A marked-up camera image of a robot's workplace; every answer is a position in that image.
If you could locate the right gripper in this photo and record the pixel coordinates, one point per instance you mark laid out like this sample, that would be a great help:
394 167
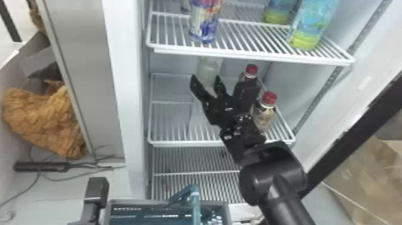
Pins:
221 113

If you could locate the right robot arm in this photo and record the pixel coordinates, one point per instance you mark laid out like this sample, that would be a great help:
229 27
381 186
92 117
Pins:
276 188

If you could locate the clear bottle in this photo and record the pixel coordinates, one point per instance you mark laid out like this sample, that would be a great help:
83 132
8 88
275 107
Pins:
207 72

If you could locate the dark bottle with red cap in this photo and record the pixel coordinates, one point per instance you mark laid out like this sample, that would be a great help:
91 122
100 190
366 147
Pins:
250 71

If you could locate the beige bottle with red cap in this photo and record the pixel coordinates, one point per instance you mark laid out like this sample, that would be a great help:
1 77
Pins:
265 113

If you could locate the white fridge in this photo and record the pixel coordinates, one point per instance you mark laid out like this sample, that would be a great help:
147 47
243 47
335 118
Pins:
125 94

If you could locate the green bottle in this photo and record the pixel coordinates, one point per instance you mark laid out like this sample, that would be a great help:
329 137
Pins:
278 12
309 25

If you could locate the fridge door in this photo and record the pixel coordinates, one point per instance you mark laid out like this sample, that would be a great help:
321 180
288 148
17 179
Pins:
361 94

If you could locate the cardboard box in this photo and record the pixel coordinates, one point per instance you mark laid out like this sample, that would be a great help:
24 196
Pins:
370 182

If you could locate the black power strip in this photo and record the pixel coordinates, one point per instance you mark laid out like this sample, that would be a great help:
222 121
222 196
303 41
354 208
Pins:
40 166

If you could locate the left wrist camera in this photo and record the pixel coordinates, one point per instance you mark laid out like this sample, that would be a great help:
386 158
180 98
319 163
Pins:
96 191

